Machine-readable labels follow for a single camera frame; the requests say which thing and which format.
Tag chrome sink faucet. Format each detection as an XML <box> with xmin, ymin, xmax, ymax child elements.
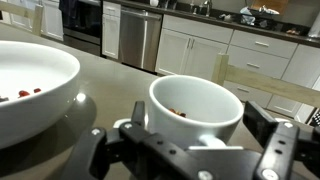
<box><xmin>199</xmin><ymin>0</ymin><xmax>214</xmax><ymax>18</ymax></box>

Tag light wooden chair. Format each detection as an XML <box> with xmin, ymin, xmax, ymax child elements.
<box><xmin>211</xmin><ymin>53</ymin><xmax>320</xmax><ymax>109</ymax></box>
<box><xmin>0</xmin><ymin>1</ymin><xmax>45</xmax><ymax>37</ymax></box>

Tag dark kitchen countertop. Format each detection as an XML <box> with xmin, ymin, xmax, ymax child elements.
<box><xmin>106</xmin><ymin>0</ymin><xmax>320</xmax><ymax>48</ymax></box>

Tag stainless steel dishwasher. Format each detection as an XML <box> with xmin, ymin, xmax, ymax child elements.
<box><xmin>118</xmin><ymin>5</ymin><xmax>163</xmax><ymax>73</ymax></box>

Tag dish rack with dishes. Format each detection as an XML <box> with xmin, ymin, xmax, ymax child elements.
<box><xmin>239</xmin><ymin>4</ymin><xmax>282</xmax><ymax>28</ymax></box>

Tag red brown snack pieces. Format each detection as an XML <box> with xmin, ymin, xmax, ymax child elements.
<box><xmin>0</xmin><ymin>87</ymin><xmax>43</xmax><ymax>103</ymax></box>
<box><xmin>168</xmin><ymin>107</ymin><xmax>188</xmax><ymax>119</ymax></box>

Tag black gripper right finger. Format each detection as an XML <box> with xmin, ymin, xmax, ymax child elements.
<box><xmin>243</xmin><ymin>101</ymin><xmax>320</xmax><ymax>180</ymax></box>

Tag black wine cooler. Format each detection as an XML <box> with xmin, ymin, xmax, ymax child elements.
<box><xmin>309</xmin><ymin>109</ymin><xmax>320</xmax><ymax>128</ymax></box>

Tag white ceramic bowl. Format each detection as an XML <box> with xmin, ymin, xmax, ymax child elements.
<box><xmin>0</xmin><ymin>40</ymin><xmax>81</xmax><ymax>150</ymax></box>

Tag white base cabinets with drawers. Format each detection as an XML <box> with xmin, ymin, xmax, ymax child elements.
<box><xmin>154</xmin><ymin>14</ymin><xmax>320</xmax><ymax>124</ymax></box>

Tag black stainless steel stove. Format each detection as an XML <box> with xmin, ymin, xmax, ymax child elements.
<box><xmin>58</xmin><ymin>0</ymin><xmax>104</xmax><ymax>57</ymax></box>

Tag narrow white base cabinet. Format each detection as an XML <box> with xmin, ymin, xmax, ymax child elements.
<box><xmin>101</xmin><ymin>0</ymin><xmax>122</xmax><ymax>60</ymax></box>

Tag white two-door base cabinet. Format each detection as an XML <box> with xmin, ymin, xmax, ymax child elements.
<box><xmin>0</xmin><ymin>0</ymin><xmax>64</xmax><ymax>42</ymax></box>

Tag wooden cutting board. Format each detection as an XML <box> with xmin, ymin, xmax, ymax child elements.
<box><xmin>249</xmin><ymin>0</ymin><xmax>290</xmax><ymax>15</ymax></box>

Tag dark blue hanging towel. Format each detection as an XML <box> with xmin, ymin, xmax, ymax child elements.
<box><xmin>58</xmin><ymin>0</ymin><xmax>80</xmax><ymax>28</ymax></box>

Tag white ceramic mug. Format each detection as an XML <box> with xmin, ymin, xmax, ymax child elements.
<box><xmin>148</xmin><ymin>74</ymin><xmax>245</xmax><ymax>151</ymax></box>

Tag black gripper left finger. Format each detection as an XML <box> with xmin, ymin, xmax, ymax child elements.
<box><xmin>60</xmin><ymin>100</ymin><xmax>218</xmax><ymax>180</ymax></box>

